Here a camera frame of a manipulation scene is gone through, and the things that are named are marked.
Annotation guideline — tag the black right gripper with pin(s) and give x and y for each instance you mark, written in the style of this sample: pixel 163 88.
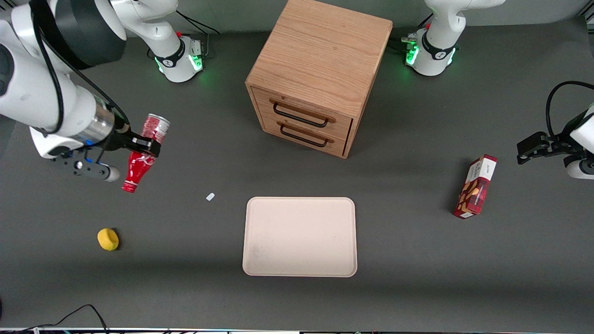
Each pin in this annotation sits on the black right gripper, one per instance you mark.
pixel 122 137

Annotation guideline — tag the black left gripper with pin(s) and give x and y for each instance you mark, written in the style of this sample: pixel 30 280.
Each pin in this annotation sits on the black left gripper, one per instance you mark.
pixel 560 141

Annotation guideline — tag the red coke bottle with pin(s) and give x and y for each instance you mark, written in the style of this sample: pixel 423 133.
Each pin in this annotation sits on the red coke bottle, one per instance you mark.
pixel 138 168

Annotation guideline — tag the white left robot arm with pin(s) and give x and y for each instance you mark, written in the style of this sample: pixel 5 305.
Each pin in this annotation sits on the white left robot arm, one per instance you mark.
pixel 438 46

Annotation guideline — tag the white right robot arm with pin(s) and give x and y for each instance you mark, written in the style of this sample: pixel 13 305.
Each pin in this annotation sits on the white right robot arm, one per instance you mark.
pixel 41 88

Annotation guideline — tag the beige plastic tray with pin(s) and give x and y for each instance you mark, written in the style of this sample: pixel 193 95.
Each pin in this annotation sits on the beige plastic tray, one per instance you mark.
pixel 300 236

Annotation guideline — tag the red cracker box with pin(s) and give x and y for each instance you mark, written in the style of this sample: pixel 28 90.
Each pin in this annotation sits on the red cracker box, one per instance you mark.
pixel 475 190

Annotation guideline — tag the yellow round sponge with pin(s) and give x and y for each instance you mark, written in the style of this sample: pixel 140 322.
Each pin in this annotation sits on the yellow round sponge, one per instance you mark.
pixel 108 239

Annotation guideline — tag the wooden drawer cabinet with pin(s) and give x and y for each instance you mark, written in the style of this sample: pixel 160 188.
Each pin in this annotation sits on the wooden drawer cabinet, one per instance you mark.
pixel 320 51

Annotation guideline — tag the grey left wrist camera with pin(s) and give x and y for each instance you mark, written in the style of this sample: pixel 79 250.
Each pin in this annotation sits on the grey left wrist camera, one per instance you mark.
pixel 580 168

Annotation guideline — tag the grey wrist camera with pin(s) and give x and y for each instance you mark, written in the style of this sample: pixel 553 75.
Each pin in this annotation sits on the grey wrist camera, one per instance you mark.
pixel 88 168
pixel 580 168

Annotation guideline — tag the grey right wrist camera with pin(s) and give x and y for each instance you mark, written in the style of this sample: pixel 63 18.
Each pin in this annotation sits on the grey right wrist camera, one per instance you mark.
pixel 88 168

